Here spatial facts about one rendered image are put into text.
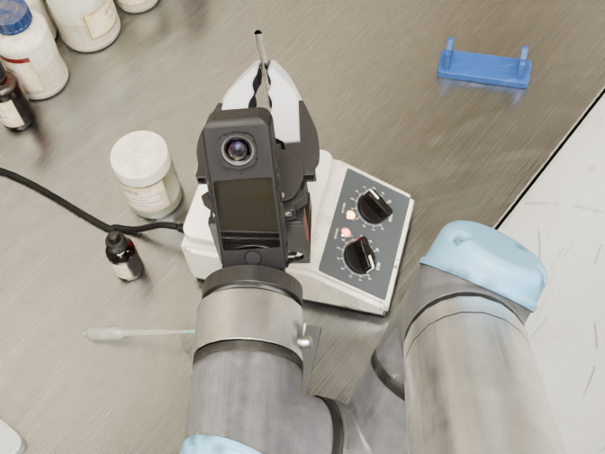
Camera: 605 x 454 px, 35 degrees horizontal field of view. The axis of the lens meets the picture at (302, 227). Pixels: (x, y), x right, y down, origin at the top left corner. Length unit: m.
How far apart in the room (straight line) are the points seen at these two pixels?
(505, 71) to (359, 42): 0.17
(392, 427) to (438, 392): 0.15
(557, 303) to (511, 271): 0.37
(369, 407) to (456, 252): 0.12
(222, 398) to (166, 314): 0.36
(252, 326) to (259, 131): 0.13
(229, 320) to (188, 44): 0.58
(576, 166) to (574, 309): 0.16
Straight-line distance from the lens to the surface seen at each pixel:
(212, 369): 0.63
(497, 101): 1.08
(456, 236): 0.60
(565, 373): 0.92
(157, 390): 0.93
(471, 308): 0.55
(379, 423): 0.63
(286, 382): 0.63
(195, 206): 0.91
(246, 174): 0.64
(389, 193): 0.95
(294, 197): 0.69
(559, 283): 0.96
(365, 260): 0.89
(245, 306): 0.64
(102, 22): 1.15
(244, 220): 0.65
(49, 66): 1.12
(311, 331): 0.93
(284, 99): 0.74
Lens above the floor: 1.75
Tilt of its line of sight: 59 degrees down
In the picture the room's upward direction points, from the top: 10 degrees counter-clockwise
